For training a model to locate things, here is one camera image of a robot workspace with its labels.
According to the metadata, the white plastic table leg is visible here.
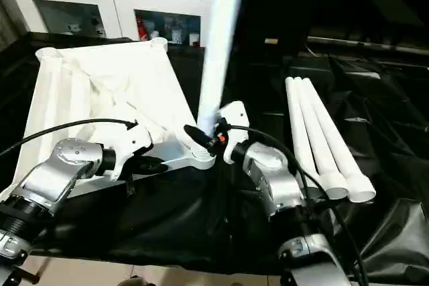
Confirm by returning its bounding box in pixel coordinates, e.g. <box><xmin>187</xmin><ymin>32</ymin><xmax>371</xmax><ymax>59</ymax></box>
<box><xmin>294</xmin><ymin>77</ymin><xmax>350</xmax><ymax>200</ymax></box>
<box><xmin>304</xmin><ymin>77</ymin><xmax>377</xmax><ymax>204</ymax></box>
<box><xmin>284</xmin><ymin>77</ymin><xmax>332</xmax><ymax>200</ymax></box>
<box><xmin>196</xmin><ymin>0</ymin><xmax>249</xmax><ymax>136</ymax></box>

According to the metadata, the white plastic table top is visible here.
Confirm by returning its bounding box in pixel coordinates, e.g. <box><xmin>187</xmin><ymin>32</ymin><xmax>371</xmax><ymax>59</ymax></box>
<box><xmin>13</xmin><ymin>37</ymin><xmax>217</xmax><ymax>200</ymax></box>

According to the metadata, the black mat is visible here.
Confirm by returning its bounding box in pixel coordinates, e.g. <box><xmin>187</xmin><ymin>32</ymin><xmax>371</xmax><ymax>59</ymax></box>
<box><xmin>0</xmin><ymin>31</ymin><xmax>429</xmax><ymax>277</ymax></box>

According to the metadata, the red bottle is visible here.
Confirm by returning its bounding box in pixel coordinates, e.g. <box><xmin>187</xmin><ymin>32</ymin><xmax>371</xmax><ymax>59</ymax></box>
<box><xmin>136</xmin><ymin>17</ymin><xmax>148</xmax><ymax>42</ymax></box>

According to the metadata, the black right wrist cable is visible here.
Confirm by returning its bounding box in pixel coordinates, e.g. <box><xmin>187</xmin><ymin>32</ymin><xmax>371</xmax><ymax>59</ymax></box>
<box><xmin>216</xmin><ymin>119</ymin><xmax>369</xmax><ymax>286</ymax></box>

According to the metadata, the grey metal rail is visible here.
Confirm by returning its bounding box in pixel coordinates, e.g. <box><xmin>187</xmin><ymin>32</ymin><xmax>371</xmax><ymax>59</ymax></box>
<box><xmin>307</xmin><ymin>35</ymin><xmax>429</xmax><ymax>56</ymax></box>

